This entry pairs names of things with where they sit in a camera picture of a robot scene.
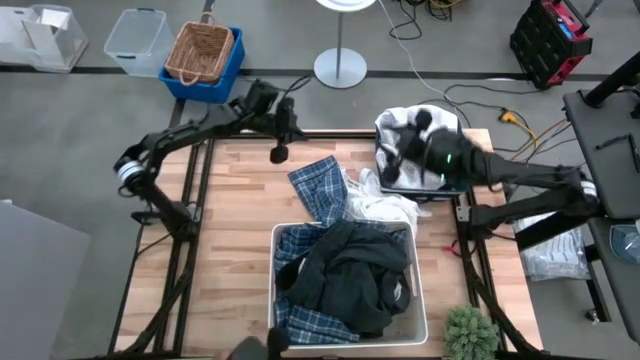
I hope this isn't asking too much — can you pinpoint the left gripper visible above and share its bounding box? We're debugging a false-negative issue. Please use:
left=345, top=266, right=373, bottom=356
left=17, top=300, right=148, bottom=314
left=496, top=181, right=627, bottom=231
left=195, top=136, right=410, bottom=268
left=242, top=79, right=309, bottom=165

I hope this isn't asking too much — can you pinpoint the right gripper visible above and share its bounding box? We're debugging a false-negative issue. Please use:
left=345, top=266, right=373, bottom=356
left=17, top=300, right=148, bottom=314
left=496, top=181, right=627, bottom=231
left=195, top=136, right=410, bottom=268
left=381, top=108, right=446, bottom=185

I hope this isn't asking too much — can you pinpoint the blue plaid shirt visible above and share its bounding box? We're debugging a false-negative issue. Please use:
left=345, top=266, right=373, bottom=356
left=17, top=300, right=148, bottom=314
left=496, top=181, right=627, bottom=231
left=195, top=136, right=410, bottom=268
left=272, top=155, right=409, bottom=346

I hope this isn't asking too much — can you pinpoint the dark grey hoodie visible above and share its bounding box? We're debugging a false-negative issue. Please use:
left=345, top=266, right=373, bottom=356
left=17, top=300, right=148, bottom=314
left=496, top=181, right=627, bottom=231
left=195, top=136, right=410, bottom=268
left=276, top=249, right=412, bottom=337

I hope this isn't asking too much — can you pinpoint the white plastic mesh laundry basket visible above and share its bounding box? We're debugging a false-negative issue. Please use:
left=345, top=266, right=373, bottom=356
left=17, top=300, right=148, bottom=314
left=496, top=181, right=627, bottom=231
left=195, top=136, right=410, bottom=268
left=267, top=221, right=430, bottom=349

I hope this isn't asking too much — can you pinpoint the silver floor lamp stand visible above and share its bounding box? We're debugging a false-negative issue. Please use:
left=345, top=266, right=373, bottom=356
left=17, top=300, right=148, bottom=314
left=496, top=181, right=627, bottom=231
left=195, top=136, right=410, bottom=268
left=313, top=0, right=377, bottom=90

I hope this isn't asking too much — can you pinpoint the blue plastic bin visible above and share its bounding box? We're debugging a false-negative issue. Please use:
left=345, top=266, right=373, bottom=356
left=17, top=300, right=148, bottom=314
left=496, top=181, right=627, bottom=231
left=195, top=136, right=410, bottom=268
left=158, top=25, right=246, bottom=105

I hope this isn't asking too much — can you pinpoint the wicker basket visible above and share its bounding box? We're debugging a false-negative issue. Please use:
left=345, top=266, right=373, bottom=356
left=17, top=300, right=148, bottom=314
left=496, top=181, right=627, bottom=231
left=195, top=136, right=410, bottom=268
left=164, top=11, right=236, bottom=87

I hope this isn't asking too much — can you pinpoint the black support beam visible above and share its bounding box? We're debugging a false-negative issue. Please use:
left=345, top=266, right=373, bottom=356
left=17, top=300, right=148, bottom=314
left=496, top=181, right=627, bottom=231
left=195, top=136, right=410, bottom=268
left=514, top=209, right=609, bottom=251

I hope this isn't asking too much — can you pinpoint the red and black toolbox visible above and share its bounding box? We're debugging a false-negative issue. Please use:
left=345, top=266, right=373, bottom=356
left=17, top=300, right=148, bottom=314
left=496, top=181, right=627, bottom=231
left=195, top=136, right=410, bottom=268
left=509, top=0, right=595, bottom=91

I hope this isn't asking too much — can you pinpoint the clear plastic bag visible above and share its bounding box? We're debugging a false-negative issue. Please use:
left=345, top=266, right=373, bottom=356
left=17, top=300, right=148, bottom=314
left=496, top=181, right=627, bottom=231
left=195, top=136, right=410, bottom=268
left=512, top=209, right=592, bottom=282

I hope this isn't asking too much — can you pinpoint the clear plastic bin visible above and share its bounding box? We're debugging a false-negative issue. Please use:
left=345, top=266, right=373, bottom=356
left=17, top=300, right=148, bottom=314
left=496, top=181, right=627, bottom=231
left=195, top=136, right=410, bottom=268
left=103, top=7, right=175, bottom=79

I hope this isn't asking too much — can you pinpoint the small green plant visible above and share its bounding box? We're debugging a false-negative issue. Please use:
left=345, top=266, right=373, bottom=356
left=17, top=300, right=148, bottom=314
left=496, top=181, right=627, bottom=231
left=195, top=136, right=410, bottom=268
left=443, top=305, right=501, bottom=360

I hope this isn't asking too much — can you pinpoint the grey side table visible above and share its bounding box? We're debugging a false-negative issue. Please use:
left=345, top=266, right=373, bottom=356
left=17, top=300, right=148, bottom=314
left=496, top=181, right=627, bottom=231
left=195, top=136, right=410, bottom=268
left=562, top=88, right=640, bottom=221

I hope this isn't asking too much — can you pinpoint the black tool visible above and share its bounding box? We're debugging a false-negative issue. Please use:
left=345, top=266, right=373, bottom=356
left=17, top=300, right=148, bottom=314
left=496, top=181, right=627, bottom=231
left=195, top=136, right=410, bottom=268
left=594, top=133, right=631, bottom=151

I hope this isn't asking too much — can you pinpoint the black stand pole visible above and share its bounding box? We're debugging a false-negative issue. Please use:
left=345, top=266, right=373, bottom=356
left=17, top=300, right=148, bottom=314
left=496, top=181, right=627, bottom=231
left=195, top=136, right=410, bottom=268
left=582, top=49, right=640, bottom=109

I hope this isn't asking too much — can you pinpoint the black pen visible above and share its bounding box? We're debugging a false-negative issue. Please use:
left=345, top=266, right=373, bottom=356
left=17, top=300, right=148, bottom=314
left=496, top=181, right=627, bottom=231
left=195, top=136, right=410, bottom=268
left=627, top=133, right=640, bottom=174

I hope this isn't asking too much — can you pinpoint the clear bluish bowl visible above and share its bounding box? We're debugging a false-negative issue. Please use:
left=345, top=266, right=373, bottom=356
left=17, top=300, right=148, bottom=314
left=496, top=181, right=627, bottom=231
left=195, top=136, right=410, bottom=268
left=609, top=222, right=640, bottom=266

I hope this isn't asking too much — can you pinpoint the clear plastic box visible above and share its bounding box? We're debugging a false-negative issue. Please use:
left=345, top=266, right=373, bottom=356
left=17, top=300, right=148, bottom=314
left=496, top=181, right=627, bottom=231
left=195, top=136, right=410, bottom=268
left=0, top=3, right=90, bottom=75

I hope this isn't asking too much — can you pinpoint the grey table surface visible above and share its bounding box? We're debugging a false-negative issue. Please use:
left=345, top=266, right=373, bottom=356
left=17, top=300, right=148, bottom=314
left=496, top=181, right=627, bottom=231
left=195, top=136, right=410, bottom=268
left=587, top=217, right=640, bottom=346

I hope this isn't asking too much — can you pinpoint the white cardboard sheet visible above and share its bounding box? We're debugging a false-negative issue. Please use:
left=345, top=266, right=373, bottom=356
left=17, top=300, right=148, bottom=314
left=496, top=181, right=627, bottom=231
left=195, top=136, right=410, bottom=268
left=22, top=7, right=71, bottom=56

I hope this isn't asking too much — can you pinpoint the black cable loop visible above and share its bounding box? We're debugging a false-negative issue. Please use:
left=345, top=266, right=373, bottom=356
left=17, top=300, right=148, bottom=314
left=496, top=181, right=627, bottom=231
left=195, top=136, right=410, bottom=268
left=417, top=82, right=531, bottom=129

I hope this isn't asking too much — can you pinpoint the white cable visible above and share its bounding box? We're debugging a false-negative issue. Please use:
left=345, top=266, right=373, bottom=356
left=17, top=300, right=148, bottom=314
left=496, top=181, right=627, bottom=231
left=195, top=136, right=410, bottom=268
left=375, top=0, right=454, bottom=101

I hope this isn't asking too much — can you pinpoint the black metal table frame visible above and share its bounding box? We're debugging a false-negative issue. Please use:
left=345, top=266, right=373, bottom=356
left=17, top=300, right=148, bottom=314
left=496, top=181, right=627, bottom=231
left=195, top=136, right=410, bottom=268
left=107, top=127, right=546, bottom=360

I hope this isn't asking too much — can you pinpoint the yellow extension cord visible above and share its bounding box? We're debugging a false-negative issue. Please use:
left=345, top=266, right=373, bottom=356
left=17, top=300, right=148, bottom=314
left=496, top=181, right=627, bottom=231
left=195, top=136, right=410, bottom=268
left=497, top=109, right=569, bottom=166

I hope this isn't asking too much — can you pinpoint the black cable bundle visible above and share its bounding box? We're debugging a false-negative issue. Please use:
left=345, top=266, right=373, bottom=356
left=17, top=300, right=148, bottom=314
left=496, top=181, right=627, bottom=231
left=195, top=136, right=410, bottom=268
left=388, top=0, right=474, bottom=41

